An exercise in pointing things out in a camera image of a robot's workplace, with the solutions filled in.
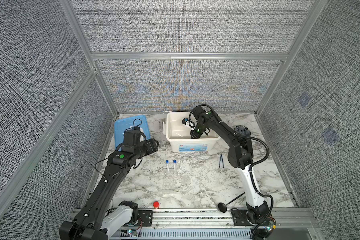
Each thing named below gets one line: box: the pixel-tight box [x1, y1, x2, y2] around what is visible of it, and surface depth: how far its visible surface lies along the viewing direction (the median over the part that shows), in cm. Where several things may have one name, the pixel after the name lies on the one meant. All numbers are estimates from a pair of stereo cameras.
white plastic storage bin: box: [162, 111, 221, 152], surface depth 92 cm
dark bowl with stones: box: [234, 125, 251, 137], surface depth 106 cm
